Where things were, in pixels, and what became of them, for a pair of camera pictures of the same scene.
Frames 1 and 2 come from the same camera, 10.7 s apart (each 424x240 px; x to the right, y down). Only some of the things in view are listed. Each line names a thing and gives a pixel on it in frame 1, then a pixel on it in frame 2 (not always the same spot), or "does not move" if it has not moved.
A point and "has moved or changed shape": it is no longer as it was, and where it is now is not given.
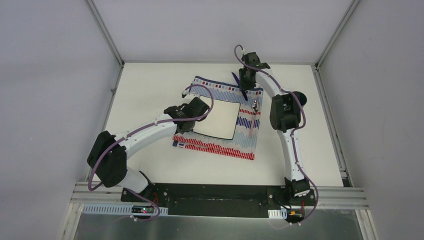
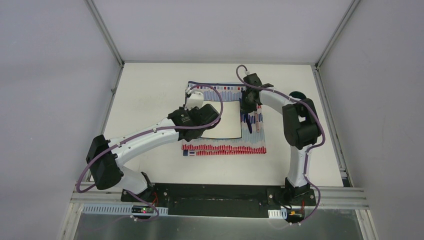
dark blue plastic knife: x=238 y=82 to x=249 y=124
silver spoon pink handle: x=255 y=107 to x=256 y=115
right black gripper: x=244 y=85 to x=244 y=108
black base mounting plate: x=242 y=200 does not move
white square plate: x=221 y=121 has moved or changed shape
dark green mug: x=301 y=97 does not move
